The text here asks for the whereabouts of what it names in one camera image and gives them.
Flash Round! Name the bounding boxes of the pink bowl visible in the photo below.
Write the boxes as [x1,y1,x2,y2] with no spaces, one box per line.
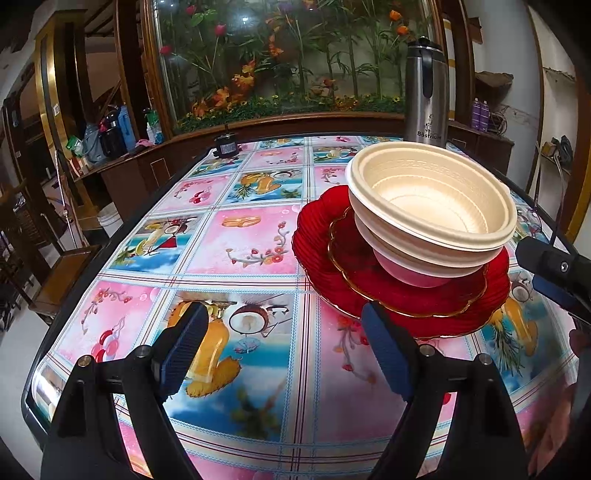
[374,251,450,288]

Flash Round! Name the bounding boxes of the beige plastic bowl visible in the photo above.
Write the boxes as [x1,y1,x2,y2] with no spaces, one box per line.
[349,193,503,279]
[346,141,517,252]

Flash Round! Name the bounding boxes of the gold-rimmed red plate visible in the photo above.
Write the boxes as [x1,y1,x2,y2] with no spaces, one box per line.
[328,207,489,318]

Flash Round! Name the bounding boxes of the large red scalloped plate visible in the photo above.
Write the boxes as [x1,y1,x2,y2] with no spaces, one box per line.
[293,185,510,339]

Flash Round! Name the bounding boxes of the colourful patterned tablecloth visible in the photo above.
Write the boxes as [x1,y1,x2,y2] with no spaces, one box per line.
[32,134,578,480]

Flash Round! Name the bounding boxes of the white plastic bucket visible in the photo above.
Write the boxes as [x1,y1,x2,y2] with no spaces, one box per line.
[97,202,123,238]

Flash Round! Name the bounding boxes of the wooden chair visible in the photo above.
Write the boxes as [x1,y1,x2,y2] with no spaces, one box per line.
[1,181,101,326]

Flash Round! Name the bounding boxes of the purple bottles on shelf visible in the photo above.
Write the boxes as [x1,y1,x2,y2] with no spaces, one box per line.
[471,98,490,132]

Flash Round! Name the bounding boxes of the stainless steel thermos jug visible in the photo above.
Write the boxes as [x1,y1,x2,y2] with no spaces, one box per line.
[404,37,449,147]

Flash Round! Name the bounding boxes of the small black timer device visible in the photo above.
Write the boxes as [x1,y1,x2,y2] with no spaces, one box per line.
[213,124,240,159]

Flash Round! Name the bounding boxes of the black kettle on counter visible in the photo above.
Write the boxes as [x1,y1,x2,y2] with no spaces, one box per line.
[99,110,127,160]

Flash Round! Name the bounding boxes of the blue bottle on counter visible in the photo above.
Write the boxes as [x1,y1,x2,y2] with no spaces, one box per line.
[117,105,136,152]

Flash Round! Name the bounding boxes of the artificial flower display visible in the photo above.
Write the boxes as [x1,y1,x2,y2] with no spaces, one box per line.
[149,0,435,133]

